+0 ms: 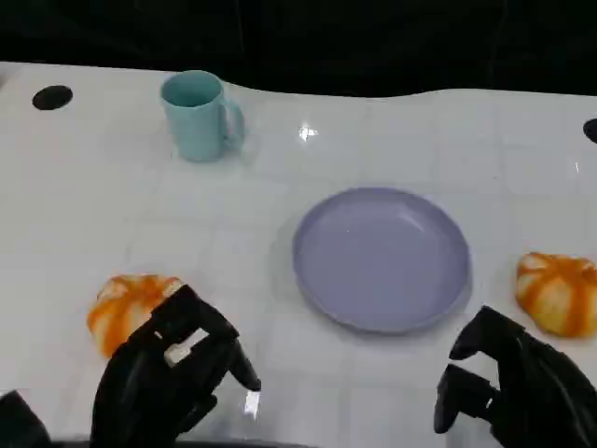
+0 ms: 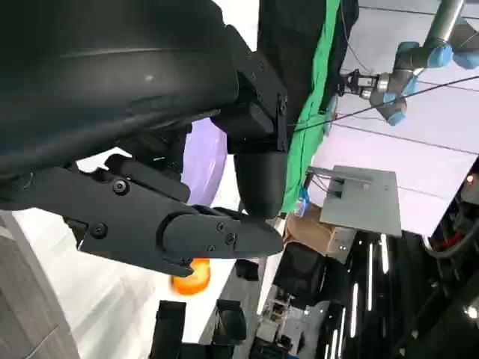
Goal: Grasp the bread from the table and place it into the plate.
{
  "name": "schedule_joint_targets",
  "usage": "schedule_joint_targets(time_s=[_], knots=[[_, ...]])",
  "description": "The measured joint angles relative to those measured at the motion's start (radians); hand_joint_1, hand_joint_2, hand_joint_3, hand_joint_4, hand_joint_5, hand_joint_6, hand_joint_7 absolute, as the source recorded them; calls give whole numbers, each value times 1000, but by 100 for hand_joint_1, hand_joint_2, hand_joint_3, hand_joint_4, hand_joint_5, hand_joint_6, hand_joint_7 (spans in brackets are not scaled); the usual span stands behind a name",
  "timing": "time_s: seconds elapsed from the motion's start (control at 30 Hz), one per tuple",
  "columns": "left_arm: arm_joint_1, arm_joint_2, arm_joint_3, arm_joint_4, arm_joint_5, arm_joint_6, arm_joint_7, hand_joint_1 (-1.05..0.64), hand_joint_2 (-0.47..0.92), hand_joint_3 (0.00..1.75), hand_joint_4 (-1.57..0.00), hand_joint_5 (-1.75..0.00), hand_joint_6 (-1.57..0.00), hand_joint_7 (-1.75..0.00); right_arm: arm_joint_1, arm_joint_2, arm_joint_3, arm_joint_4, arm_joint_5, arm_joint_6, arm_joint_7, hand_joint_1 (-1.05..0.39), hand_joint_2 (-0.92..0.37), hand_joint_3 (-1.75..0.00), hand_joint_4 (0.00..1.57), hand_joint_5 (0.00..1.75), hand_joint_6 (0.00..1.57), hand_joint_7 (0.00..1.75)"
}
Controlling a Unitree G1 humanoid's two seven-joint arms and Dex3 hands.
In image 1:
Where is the lilac plate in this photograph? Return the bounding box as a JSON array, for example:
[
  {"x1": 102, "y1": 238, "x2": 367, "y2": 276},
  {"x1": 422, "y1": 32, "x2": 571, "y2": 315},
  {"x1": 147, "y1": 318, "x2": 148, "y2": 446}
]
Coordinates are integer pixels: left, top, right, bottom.
[{"x1": 292, "y1": 187, "x2": 472, "y2": 336}]

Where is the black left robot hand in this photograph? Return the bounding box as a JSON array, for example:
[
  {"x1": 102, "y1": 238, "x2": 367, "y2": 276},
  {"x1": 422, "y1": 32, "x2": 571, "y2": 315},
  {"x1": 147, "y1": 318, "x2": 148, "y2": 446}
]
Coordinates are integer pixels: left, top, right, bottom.
[{"x1": 90, "y1": 284, "x2": 262, "y2": 447}]

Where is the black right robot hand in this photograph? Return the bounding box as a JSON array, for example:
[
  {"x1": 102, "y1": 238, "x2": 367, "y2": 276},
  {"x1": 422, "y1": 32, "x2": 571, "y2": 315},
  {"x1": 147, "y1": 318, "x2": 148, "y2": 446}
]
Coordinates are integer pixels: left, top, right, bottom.
[{"x1": 433, "y1": 305, "x2": 597, "y2": 448}]

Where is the pale green mug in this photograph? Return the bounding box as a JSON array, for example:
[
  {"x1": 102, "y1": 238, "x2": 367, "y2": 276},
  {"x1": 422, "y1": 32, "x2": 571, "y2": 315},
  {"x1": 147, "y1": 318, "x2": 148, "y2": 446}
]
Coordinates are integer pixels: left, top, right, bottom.
[{"x1": 160, "y1": 69, "x2": 245, "y2": 163}]

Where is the orange and white bread roll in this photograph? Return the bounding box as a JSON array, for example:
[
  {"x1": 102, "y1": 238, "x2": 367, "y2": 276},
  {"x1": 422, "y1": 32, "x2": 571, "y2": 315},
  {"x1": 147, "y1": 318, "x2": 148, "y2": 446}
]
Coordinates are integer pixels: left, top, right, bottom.
[
  {"x1": 516, "y1": 251, "x2": 597, "y2": 340},
  {"x1": 87, "y1": 273, "x2": 183, "y2": 359}
]

